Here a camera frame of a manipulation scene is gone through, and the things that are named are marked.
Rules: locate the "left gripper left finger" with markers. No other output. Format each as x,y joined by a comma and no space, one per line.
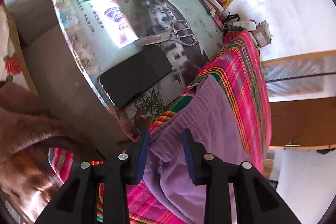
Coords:
76,201

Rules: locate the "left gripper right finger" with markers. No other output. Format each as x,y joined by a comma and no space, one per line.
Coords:
256,200

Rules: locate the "purple fleece garment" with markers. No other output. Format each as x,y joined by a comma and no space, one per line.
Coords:
210,118

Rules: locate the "brown fuzzy blanket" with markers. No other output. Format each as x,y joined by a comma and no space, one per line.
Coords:
38,151

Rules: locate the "black smartphone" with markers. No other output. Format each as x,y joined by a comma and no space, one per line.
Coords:
128,80

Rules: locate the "plastic covered door screen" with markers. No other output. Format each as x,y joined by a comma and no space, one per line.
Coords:
301,77

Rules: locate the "pink plaid tablecloth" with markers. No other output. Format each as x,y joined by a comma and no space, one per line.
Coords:
237,69

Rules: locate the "floral bedding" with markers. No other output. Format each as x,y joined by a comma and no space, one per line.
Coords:
10,68

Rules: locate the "white carton box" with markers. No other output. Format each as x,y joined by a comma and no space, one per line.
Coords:
249,25

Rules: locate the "glass top side table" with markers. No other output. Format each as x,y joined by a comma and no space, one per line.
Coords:
147,17

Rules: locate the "metal scissors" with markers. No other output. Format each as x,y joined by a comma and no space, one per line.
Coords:
179,32

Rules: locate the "white printed paper packet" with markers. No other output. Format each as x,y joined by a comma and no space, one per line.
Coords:
113,26

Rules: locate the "black kitchen knife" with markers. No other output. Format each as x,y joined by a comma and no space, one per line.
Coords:
208,7

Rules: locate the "wooden board against wall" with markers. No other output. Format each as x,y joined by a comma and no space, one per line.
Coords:
267,168

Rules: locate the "wooden door with handle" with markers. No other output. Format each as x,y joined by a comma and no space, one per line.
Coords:
303,124

